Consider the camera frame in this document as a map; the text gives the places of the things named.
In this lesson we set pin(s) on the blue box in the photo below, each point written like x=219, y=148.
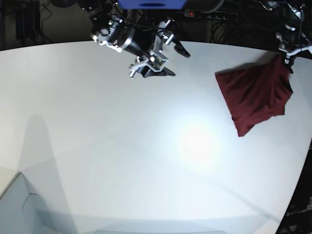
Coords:
x=151, y=4

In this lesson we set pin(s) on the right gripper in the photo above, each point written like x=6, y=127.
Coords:
x=139, y=43

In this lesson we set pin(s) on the black box on floor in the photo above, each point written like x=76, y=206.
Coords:
x=27, y=20

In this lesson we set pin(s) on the dark red t-shirt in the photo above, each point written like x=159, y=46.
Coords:
x=256, y=93

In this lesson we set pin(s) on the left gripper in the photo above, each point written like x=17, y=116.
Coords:
x=290, y=37

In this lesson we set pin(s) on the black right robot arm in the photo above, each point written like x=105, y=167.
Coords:
x=109, y=20

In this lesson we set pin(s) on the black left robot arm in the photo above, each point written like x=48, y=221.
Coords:
x=285, y=10

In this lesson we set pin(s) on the white bin at corner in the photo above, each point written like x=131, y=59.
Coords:
x=18, y=214

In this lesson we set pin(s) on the black power strip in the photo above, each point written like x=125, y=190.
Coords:
x=216, y=15

